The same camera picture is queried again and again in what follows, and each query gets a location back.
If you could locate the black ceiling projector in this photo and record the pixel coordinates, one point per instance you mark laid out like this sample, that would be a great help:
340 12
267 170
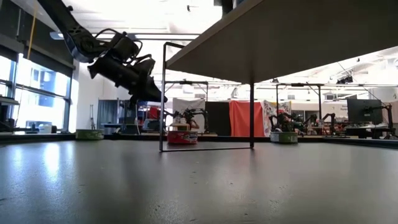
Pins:
344 80

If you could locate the grey curtain panel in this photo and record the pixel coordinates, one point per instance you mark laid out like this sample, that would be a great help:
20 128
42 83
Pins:
107 113

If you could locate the black table mat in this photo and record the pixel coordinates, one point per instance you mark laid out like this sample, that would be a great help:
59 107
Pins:
199 186

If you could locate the black lab monitor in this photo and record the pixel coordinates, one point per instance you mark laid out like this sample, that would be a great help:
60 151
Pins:
365 112

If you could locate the black divider panel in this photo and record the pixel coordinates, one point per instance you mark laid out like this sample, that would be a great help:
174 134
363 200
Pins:
217 118

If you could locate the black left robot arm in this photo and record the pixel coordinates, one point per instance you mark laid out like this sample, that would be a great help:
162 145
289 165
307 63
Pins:
71 31

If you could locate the green label seafood can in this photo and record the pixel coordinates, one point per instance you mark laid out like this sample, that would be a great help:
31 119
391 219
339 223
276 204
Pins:
89 135
284 137

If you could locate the red lab cart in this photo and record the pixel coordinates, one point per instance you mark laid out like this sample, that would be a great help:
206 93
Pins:
154 112

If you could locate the dark lab table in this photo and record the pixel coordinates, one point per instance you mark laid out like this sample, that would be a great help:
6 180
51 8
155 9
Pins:
376 132

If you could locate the red label seafood can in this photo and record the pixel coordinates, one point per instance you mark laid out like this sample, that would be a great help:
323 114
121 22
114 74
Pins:
182 137

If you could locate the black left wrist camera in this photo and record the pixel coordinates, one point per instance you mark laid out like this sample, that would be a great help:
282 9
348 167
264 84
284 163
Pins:
124 46

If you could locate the orange hanging cloth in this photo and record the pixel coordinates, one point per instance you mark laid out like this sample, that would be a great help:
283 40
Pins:
241 118

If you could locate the white hanging cloth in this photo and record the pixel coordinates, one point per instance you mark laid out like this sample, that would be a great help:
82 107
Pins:
192 104

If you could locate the floral hanging cloth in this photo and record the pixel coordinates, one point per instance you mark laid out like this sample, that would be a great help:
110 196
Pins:
269 109

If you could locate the blue storage bin rack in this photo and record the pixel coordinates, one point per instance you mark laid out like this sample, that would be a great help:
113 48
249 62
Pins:
143 109

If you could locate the black lab robot arm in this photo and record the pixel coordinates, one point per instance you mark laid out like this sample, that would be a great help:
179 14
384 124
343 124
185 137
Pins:
194 112
329 119
284 121

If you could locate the small wooden stand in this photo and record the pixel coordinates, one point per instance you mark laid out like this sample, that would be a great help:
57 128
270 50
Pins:
180 127

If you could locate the dark window blind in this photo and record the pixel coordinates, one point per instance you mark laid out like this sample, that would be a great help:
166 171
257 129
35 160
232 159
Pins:
46 56

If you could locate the black lab rig frame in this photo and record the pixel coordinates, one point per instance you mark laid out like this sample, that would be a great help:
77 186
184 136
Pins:
298 84
192 82

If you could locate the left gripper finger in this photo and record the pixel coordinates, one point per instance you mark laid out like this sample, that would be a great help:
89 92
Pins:
147 90
164 100

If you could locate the long ceiling light fixture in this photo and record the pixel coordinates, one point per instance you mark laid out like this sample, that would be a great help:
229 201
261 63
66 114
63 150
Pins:
62 35

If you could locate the large glass window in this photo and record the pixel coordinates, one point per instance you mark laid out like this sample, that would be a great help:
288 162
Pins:
40 109

